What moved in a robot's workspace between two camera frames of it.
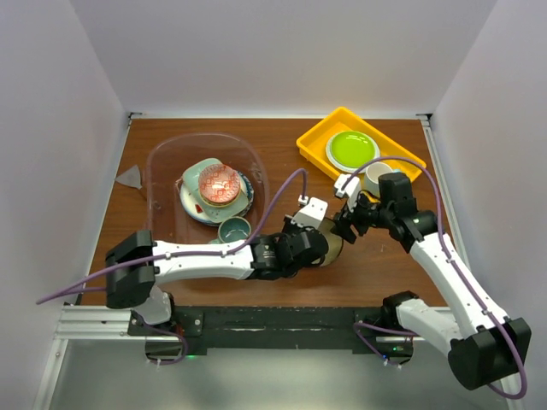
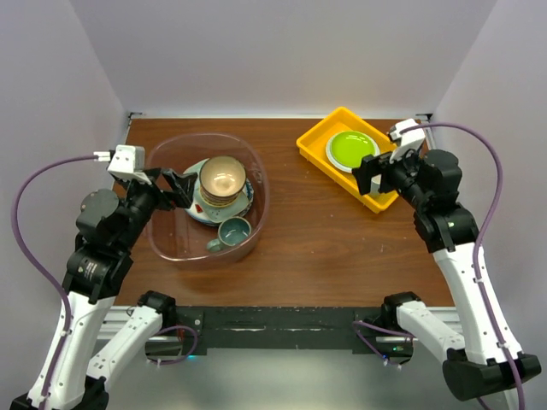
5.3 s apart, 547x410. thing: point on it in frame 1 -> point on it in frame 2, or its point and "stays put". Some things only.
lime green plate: (353, 149) stays put
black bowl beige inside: (334, 242) -> (222, 176)
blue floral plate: (249, 191) stays put
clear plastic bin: (167, 158) stays put
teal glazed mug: (232, 229) stays put
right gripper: (343, 229) -> (373, 165)
